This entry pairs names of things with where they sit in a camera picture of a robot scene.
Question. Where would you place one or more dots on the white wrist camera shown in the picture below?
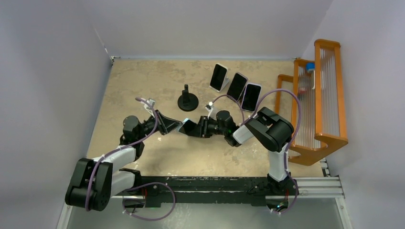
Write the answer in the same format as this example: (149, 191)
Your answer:
(212, 110)
(149, 106)

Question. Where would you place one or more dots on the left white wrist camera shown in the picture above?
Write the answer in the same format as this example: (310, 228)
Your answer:
(149, 106)

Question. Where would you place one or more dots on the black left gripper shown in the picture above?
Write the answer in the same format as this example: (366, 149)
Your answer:
(165, 125)

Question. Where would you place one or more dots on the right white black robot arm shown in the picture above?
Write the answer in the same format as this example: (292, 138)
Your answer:
(270, 129)

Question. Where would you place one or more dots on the purple case phone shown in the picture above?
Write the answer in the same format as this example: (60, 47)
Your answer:
(237, 86)

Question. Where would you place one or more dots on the blue case phone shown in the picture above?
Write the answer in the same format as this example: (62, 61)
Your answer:
(188, 128)

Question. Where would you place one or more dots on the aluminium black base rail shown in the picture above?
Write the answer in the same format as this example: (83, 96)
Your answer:
(220, 203)

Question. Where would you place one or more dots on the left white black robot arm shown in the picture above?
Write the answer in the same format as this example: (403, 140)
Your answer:
(95, 181)

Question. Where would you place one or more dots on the white case phone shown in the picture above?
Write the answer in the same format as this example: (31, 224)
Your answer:
(219, 73)

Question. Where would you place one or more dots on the red black stamp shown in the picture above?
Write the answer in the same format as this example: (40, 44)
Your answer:
(302, 91)

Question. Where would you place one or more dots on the silver metal phone stand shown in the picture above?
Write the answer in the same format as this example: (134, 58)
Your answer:
(225, 83)

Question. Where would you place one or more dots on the orange wooden tiered rack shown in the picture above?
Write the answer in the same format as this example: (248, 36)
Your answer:
(322, 129)

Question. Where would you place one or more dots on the lilac case phone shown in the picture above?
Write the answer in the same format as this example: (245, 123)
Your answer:
(251, 96)

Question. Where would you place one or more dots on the black round base phone stand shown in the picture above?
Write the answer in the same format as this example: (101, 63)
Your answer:
(187, 101)

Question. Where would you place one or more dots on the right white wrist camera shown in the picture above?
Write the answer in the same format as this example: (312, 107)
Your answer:
(212, 110)

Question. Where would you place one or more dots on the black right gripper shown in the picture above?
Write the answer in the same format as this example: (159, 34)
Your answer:
(205, 121)

